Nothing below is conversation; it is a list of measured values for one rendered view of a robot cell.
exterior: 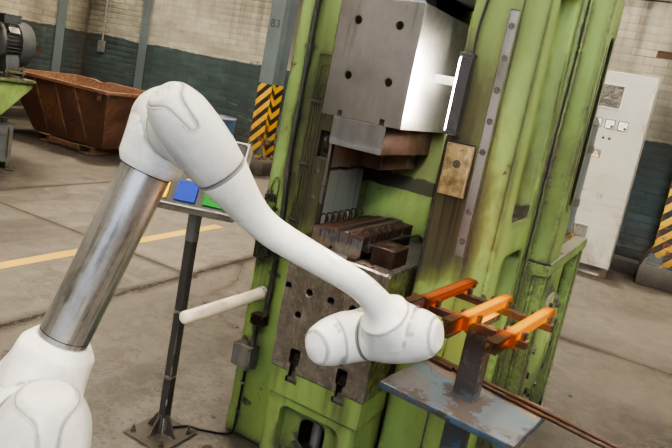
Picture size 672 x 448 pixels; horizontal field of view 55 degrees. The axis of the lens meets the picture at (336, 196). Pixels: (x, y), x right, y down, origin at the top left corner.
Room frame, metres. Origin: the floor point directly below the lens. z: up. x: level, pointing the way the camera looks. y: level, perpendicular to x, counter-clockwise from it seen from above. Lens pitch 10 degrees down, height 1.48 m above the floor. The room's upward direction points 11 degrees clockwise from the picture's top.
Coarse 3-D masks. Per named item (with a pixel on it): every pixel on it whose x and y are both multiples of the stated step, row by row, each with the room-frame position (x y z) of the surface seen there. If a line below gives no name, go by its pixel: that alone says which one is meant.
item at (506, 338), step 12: (540, 312) 1.74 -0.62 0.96; (552, 312) 1.78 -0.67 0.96; (516, 324) 1.60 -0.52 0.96; (528, 324) 1.62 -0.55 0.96; (540, 324) 1.69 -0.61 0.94; (492, 336) 1.46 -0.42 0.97; (504, 336) 1.48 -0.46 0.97; (516, 336) 1.50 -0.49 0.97; (492, 348) 1.42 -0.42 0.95; (504, 348) 1.47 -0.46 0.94
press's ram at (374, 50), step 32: (352, 0) 2.20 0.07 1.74; (384, 0) 2.15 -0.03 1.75; (352, 32) 2.19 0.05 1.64; (384, 32) 2.14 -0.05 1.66; (416, 32) 2.09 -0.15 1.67; (448, 32) 2.28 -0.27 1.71; (352, 64) 2.18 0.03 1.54; (384, 64) 2.13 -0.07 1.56; (416, 64) 2.10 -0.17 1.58; (448, 64) 2.34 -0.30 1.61; (352, 96) 2.17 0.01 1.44; (384, 96) 2.12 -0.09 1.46; (416, 96) 2.14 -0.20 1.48; (448, 96) 2.40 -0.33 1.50; (416, 128) 2.19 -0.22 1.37
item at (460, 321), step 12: (492, 300) 1.77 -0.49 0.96; (504, 300) 1.79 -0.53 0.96; (456, 312) 1.57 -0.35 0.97; (468, 312) 1.62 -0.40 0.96; (480, 312) 1.64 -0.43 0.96; (492, 312) 1.72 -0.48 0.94; (444, 324) 1.50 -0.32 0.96; (456, 324) 1.54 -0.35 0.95; (468, 324) 1.56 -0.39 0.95; (444, 336) 1.49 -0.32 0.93
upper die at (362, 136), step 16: (336, 128) 2.19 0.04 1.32; (352, 128) 2.16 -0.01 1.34; (368, 128) 2.13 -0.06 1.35; (384, 128) 2.10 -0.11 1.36; (336, 144) 2.18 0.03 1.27; (352, 144) 2.15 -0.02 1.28; (368, 144) 2.13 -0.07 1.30; (384, 144) 2.11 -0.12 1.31; (400, 144) 2.23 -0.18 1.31; (416, 144) 2.35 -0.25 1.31
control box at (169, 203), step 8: (240, 144) 2.31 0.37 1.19; (248, 144) 2.32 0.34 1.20; (248, 152) 2.30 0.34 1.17; (248, 160) 2.33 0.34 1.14; (184, 176) 2.24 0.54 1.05; (176, 184) 2.23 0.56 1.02; (200, 192) 2.21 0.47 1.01; (160, 200) 2.19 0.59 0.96; (168, 200) 2.19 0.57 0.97; (176, 200) 2.20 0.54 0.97; (200, 200) 2.20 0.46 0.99; (168, 208) 2.24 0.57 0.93; (176, 208) 2.22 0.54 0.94; (184, 208) 2.20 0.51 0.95; (192, 208) 2.19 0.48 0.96; (200, 208) 2.19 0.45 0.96; (208, 208) 2.19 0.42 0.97; (208, 216) 2.23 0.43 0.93; (216, 216) 2.21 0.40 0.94; (224, 216) 2.19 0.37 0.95
